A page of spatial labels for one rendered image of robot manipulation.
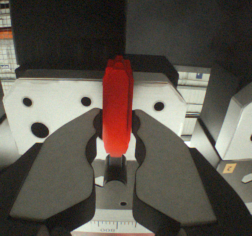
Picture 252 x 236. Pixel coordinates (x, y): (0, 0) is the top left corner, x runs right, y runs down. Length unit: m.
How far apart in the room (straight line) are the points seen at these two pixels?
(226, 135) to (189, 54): 0.56
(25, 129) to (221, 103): 0.19
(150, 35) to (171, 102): 0.55
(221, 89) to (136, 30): 0.50
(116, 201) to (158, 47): 0.57
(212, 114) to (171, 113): 0.09
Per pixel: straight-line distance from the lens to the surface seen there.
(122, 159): 0.16
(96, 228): 0.30
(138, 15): 0.69
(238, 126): 0.19
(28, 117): 0.18
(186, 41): 0.73
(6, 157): 0.29
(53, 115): 0.17
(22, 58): 0.20
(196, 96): 5.11
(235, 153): 0.21
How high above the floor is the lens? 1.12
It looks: 29 degrees up
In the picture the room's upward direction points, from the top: 177 degrees counter-clockwise
